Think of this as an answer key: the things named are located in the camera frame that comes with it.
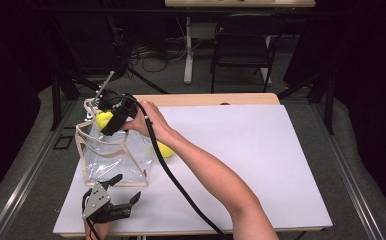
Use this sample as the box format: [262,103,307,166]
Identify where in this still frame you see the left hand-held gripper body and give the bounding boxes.
[81,181,133,225]

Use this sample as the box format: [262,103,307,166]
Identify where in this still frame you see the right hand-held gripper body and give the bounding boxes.
[91,70,139,121]

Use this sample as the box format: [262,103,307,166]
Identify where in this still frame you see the clear plastic bag beige trim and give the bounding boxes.
[74,96,155,188]

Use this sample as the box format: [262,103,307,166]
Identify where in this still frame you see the person's left hand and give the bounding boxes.
[84,221,111,240]

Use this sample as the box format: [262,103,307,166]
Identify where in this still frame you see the person's right hand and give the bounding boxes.
[120,99,174,142]

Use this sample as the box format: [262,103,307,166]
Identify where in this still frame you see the black tripod leg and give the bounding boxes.
[126,67,169,95]

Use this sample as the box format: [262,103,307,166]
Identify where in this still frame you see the black metal stand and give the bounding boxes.
[50,71,82,132]
[277,71,336,136]

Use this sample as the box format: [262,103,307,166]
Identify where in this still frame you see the wooden table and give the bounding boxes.
[59,92,326,238]

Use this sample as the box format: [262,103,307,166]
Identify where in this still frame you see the white table mat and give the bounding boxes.
[52,104,334,235]

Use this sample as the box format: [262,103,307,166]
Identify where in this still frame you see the black chair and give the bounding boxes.
[210,13,287,94]

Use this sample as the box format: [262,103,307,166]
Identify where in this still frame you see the wooden desk white legs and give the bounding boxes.
[164,0,316,85]

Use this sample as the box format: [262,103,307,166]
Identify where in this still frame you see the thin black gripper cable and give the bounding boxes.
[81,188,102,240]

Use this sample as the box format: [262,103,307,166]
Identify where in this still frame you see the thick black gripper cable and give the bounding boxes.
[122,94,229,240]

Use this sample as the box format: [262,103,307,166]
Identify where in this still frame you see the black square floor frame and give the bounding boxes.
[53,134,74,150]

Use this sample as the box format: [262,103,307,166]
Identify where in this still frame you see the bundle of floor cables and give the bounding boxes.
[129,39,187,74]

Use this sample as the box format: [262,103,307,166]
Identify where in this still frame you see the aluminium floor rail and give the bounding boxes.
[314,99,385,240]
[0,99,77,240]

